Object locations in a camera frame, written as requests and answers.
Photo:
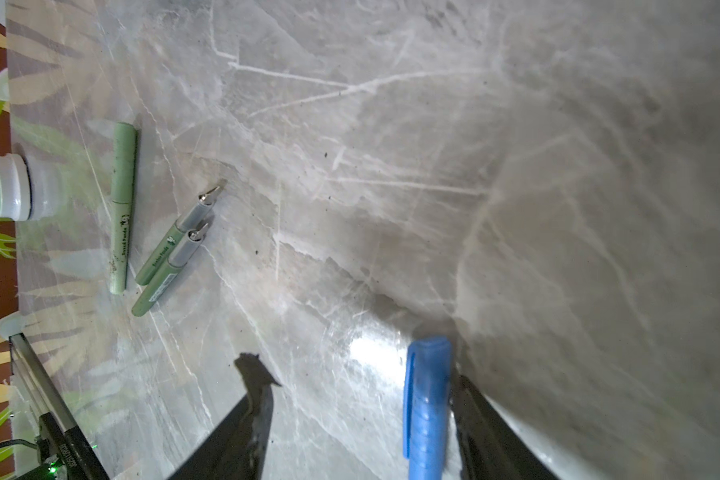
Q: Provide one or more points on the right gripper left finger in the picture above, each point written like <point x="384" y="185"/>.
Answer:
<point x="236" y="449"/>

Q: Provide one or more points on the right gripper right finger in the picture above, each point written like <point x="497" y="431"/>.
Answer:
<point x="488" y="447"/>

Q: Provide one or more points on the blue pen cap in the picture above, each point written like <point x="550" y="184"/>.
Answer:
<point x="426" y="407"/>

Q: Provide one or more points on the green pen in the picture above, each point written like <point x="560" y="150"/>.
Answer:
<point x="170" y="269"/>
<point x="122" y="191"/>
<point x="199" y="210"/>

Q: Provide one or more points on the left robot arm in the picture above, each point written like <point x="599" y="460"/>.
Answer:
<point x="47" y="427"/>

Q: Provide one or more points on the green push button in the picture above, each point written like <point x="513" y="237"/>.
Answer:
<point x="29" y="189"/>

